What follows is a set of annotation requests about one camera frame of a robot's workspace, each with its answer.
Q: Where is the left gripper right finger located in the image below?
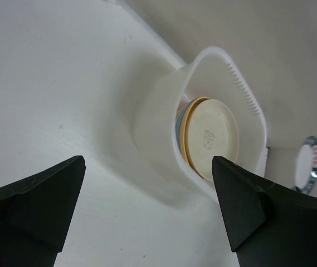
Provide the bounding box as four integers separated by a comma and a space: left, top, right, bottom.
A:
212, 156, 317, 266

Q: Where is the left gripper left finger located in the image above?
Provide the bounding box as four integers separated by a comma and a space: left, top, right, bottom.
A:
0, 156, 86, 266

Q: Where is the cream plate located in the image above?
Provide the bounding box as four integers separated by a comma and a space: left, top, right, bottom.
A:
188, 99, 239, 181

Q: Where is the orange plate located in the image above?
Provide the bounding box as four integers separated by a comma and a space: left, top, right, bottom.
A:
180, 97, 209, 172

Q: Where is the blue plastic plate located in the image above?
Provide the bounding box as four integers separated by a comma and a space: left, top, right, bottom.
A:
175, 104, 189, 151

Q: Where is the translucent white plastic bin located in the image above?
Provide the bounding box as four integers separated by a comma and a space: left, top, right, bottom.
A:
128, 47, 267, 206

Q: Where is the patterned rim plate back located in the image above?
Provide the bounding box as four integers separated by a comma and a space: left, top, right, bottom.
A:
292, 136, 317, 195

